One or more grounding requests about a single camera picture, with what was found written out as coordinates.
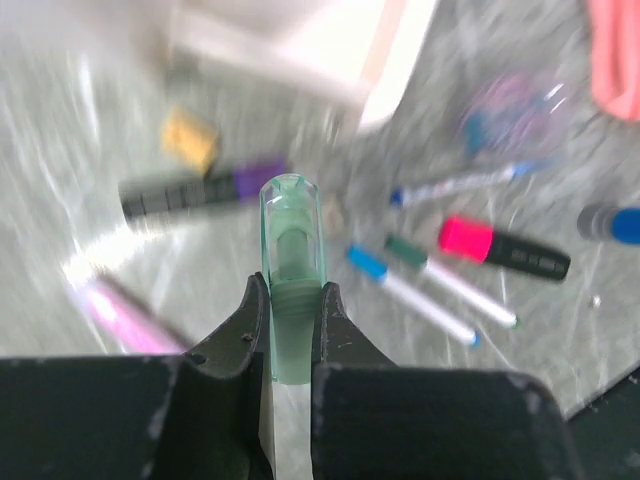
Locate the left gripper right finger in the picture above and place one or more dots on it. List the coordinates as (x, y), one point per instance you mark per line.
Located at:
(347, 402)

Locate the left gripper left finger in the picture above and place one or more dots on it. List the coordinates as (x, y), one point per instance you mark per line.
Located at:
(231, 405)

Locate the green mint highlighter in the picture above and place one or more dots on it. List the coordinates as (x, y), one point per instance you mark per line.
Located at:
(293, 265)

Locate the white eraser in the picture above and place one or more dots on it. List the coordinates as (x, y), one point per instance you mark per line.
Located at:
(333, 216)

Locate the yellow eraser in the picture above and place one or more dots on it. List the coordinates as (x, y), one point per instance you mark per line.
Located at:
(189, 139)

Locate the white bottom drawer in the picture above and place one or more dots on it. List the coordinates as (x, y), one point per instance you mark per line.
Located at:
(355, 56)

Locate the blue cap white marker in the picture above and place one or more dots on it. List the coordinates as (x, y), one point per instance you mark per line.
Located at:
(379, 272)

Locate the green cap white marker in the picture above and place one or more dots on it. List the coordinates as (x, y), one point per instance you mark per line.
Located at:
(431, 269)

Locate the pink lilac highlighter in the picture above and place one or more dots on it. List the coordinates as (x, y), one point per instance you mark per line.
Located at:
(126, 318)

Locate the blue whiteboard pen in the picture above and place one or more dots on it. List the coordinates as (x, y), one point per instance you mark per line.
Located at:
(405, 196)

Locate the black pink highlighter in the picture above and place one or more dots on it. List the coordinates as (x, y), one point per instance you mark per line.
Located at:
(481, 243)

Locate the black purple highlighter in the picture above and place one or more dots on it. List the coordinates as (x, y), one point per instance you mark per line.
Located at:
(233, 186)

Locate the blue tape roll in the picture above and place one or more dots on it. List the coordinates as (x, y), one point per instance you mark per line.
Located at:
(610, 222)

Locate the clear paperclip jar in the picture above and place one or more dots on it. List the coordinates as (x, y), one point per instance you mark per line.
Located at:
(518, 118)

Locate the pink cloth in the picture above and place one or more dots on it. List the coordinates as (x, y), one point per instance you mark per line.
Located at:
(615, 57)

